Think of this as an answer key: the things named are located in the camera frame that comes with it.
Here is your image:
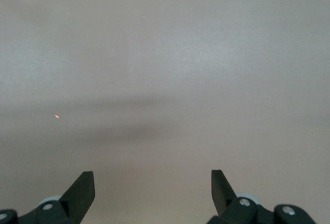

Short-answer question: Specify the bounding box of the brown table cover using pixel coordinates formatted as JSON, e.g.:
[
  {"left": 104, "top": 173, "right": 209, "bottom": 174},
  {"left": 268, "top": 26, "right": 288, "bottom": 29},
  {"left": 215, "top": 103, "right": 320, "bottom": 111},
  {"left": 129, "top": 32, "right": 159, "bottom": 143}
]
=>
[{"left": 0, "top": 0, "right": 330, "bottom": 224}]

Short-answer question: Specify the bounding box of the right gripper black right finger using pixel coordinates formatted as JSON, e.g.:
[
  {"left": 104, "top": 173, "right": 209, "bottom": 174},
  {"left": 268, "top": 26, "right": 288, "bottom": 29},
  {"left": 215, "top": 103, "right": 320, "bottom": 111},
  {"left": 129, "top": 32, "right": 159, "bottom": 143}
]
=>
[{"left": 207, "top": 169, "right": 263, "bottom": 224}]

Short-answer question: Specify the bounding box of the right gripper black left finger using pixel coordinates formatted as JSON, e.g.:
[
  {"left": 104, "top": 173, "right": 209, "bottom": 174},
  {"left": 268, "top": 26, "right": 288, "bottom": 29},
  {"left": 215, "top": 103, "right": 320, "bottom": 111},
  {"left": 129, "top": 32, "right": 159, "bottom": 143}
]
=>
[{"left": 17, "top": 171, "right": 95, "bottom": 224}]

